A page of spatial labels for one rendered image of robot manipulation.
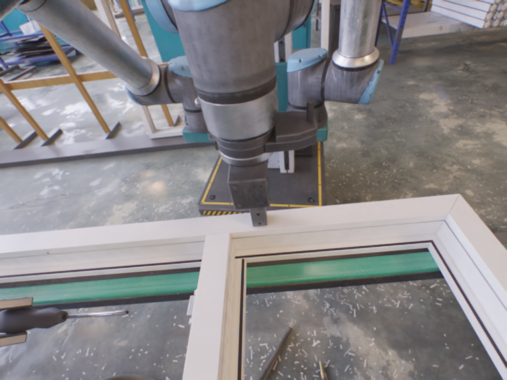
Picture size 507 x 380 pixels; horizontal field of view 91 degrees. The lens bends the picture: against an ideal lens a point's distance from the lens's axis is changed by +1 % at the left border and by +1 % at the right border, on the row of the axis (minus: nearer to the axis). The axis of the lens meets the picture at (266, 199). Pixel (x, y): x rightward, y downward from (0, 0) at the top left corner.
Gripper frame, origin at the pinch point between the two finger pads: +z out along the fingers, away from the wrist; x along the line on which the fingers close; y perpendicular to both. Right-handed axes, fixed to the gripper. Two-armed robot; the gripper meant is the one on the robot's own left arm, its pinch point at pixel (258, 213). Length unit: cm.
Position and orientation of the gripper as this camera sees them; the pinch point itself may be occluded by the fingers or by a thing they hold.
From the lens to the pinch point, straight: 43.7
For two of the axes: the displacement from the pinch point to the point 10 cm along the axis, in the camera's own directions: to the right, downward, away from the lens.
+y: -9.9, 0.9, 0.4
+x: 0.4, 7.1, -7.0
